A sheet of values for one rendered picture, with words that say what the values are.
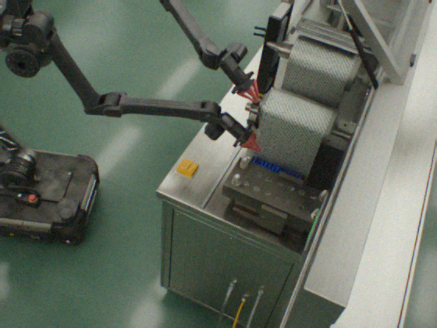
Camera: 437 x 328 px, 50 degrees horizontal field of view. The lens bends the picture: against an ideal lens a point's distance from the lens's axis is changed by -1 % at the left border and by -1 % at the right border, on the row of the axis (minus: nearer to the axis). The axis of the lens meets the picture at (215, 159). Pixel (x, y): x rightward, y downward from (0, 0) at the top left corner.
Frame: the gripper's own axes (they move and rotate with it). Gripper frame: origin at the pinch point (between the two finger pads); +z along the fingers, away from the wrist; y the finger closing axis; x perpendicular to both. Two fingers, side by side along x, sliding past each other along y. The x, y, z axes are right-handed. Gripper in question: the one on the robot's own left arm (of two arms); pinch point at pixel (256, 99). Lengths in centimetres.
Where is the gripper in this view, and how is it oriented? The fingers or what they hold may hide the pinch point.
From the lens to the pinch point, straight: 177.7
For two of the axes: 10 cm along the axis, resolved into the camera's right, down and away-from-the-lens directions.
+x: 6.6, -2.3, -7.2
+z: 6.2, 7.0, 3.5
